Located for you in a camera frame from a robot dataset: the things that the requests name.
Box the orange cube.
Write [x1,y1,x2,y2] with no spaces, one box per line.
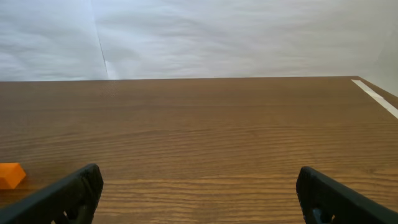
[0,162,27,190]

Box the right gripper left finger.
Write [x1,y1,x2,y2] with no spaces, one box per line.
[0,163,104,224]

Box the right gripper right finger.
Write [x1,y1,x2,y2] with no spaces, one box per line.
[295,166,398,224]

